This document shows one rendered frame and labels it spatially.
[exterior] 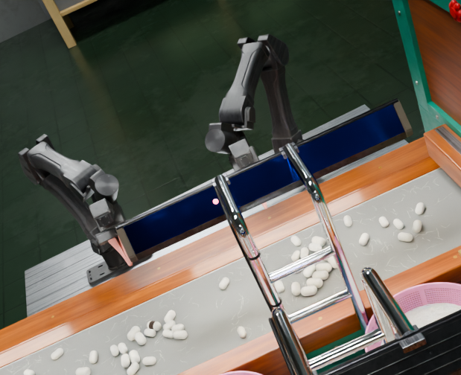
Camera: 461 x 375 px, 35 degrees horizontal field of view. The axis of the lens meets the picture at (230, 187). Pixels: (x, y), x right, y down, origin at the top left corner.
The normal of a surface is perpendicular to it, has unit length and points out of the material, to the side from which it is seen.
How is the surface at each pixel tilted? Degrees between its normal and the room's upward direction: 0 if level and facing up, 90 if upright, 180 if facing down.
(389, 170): 0
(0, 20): 90
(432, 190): 0
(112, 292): 0
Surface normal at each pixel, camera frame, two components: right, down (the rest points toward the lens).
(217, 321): -0.35, -0.76
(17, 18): 0.27, 0.48
